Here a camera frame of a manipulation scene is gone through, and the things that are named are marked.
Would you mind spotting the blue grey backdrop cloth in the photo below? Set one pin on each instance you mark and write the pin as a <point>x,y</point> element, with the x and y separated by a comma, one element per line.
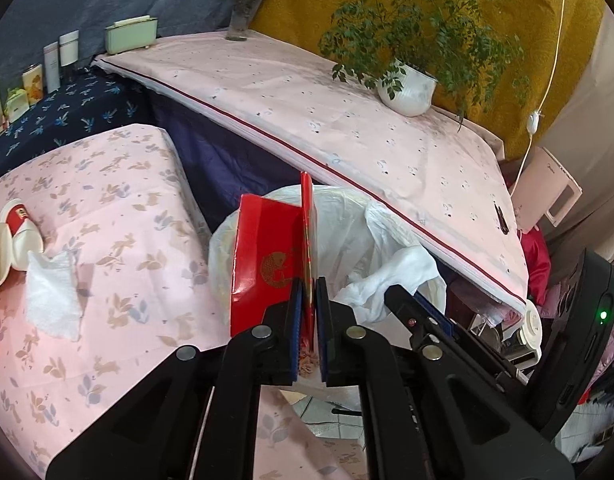
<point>27,26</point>

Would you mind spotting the mint green tissue box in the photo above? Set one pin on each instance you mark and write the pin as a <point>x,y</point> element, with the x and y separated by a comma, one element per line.
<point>131,34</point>

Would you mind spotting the pale pink dotted cloth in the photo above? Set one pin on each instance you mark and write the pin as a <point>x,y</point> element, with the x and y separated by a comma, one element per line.
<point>440,177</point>

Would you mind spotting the navy floral cloth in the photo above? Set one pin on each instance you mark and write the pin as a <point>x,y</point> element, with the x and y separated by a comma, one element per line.
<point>93,102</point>

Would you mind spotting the red paper box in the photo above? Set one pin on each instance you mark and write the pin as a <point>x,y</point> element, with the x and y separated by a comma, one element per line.
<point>274,247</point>

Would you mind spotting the green plant white pot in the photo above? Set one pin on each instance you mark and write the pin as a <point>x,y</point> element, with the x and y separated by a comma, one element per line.
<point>407,92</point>

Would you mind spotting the pink white appliance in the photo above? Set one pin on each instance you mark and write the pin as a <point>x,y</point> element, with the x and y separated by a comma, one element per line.
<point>545,189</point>

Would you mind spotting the mustard yellow backdrop cloth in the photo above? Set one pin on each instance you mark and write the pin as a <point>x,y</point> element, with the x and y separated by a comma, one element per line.
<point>557,38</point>

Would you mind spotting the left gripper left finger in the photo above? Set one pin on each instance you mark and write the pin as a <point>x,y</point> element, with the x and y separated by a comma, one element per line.
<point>195,415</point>

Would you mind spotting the white cosmetic tube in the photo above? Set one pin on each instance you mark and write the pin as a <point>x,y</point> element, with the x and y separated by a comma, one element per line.
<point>51,65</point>

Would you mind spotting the white cosmetic jar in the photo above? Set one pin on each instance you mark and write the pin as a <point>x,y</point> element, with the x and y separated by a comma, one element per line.
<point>69,48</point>

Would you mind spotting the red garment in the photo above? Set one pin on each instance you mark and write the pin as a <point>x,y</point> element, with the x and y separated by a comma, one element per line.
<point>538,262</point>

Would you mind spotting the white tissue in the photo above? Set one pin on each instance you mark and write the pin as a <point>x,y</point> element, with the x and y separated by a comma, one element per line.
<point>52,303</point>

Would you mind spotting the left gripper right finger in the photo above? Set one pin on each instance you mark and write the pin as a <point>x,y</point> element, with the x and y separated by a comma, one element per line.
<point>444,407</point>

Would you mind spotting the small green white box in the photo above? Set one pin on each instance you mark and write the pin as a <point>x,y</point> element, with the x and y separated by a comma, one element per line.
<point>17,104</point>

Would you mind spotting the small orange print box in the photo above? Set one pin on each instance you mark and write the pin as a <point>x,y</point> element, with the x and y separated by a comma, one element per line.
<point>32,81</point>

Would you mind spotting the black clip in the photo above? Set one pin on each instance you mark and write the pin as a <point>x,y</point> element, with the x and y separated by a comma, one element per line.
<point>503,225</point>

